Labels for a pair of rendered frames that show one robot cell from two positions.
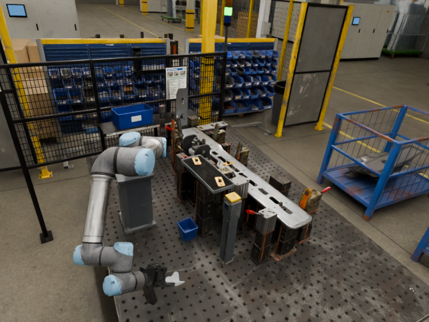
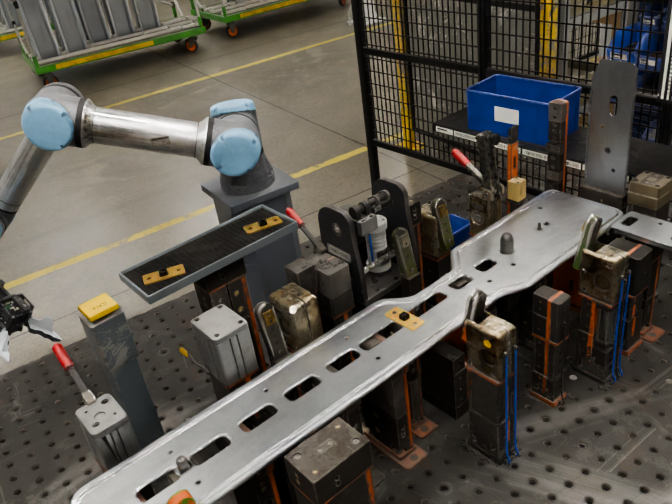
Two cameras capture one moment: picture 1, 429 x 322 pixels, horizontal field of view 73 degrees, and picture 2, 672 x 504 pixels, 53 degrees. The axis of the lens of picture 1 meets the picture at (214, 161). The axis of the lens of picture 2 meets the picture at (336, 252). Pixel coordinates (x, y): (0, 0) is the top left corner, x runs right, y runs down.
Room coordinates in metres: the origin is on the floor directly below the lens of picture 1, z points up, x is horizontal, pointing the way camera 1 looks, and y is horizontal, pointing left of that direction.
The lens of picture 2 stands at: (1.65, -1.21, 1.86)
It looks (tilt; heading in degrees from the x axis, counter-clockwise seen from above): 31 degrees down; 89
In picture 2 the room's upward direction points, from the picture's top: 9 degrees counter-clockwise
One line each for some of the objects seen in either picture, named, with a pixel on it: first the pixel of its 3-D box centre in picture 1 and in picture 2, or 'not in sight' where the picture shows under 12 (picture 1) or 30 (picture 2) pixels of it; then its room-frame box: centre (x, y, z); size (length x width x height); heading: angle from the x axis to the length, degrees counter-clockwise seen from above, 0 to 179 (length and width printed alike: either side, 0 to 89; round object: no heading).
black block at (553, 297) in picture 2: (224, 160); (550, 347); (2.10, -0.08, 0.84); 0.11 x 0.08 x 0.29; 125
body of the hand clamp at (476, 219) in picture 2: (177, 155); (485, 250); (2.07, 0.30, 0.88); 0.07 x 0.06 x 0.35; 125
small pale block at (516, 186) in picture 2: not in sight; (516, 240); (2.16, 0.32, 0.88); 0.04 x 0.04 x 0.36; 35
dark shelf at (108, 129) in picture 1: (152, 121); (569, 145); (2.40, 0.58, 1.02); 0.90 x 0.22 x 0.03; 125
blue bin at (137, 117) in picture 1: (132, 115); (521, 108); (2.31, 0.72, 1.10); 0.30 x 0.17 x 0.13; 128
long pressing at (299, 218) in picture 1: (230, 165); (400, 326); (1.77, -0.12, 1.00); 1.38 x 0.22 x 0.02; 35
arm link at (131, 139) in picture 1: (131, 145); (236, 126); (1.46, 0.48, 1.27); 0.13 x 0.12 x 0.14; 92
